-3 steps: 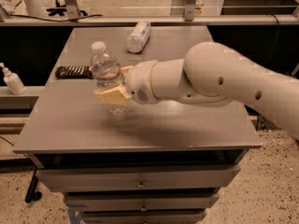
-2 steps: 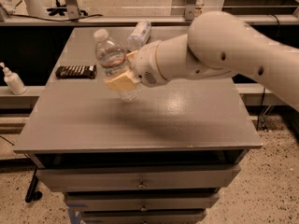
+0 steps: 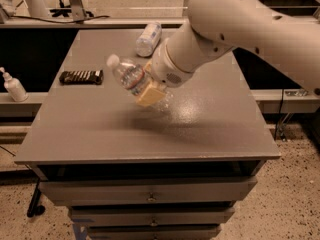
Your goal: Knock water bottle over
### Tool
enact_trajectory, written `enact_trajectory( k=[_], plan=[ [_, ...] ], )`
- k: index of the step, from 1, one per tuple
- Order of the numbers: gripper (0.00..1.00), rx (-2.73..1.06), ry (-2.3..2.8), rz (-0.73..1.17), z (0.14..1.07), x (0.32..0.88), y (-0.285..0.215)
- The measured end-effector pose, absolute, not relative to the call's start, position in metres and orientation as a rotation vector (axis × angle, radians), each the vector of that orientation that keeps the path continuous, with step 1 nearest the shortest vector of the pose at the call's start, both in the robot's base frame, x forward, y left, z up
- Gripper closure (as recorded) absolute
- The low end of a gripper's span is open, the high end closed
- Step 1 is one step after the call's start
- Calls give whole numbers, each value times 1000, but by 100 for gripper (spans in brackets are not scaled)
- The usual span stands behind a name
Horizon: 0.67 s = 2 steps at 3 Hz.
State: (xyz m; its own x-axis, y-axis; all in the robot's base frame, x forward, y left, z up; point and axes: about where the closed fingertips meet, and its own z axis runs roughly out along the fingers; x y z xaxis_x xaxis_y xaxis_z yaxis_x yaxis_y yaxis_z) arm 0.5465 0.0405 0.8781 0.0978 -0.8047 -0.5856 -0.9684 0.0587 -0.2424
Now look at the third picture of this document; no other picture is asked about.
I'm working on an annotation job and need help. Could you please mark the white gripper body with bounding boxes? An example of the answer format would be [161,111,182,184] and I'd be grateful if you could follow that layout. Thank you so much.
[150,38,193,88]

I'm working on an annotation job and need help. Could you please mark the clear plastic water bottle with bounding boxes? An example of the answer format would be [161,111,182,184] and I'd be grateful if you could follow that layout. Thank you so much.
[106,53,174,113]

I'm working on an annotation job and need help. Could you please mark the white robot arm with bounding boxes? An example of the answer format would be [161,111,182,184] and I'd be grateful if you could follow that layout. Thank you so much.
[136,0,320,107]

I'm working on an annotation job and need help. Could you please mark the white plastic bottle lying down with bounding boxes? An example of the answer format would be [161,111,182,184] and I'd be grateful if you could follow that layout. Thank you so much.
[135,22,162,57]

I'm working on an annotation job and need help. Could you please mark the white pump dispenser bottle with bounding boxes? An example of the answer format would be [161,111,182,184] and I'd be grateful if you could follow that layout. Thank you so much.
[0,67,28,102]

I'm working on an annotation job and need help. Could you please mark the grey drawer cabinet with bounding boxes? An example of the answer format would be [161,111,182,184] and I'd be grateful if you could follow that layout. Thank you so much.
[13,27,282,240]

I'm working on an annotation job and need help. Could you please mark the black striped snack bar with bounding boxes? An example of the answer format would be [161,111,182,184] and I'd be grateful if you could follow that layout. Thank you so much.
[59,70,104,85]

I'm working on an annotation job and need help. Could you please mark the black caster wheel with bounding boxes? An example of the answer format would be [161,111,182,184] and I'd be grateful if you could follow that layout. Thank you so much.
[27,182,46,218]

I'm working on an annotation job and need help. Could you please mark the black cable on shelf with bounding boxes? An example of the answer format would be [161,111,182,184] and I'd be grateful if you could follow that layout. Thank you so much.
[9,14,111,25]

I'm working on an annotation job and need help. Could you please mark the grey metal frame post left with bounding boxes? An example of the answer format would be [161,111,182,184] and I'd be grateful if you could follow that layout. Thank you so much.
[69,0,87,21]

